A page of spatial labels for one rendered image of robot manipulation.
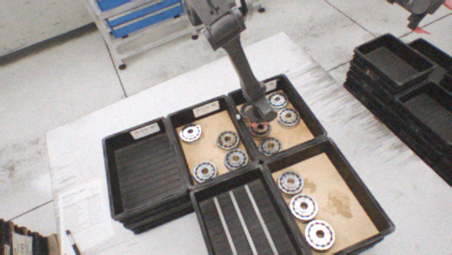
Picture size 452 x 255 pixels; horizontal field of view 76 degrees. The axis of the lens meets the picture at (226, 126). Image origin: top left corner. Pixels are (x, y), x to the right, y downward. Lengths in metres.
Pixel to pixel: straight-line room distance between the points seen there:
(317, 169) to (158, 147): 0.71
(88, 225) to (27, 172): 1.47
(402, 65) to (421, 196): 1.05
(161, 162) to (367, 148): 0.96
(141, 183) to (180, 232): 0.27
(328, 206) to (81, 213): 1.09
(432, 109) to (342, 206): 1.19
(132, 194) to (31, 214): 1.44
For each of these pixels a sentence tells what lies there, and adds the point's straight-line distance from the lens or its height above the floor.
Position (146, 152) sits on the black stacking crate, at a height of 0.83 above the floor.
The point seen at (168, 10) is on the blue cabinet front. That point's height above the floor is 0.41.
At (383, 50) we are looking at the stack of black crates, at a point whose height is 0.49.
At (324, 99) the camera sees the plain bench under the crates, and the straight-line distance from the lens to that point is 1.64.
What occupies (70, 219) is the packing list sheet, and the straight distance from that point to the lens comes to 1.56.
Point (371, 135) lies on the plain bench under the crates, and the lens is 1.56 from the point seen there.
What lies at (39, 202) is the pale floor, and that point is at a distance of 2.67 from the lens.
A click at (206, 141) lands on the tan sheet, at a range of 1.33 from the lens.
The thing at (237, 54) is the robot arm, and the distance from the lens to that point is 0.86.
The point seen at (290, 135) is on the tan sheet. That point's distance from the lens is 1.32.
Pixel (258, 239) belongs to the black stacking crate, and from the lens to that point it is 1.14.
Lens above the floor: 1.93
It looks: 54 degrees down
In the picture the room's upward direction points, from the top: 12 degrees counter-clockwise
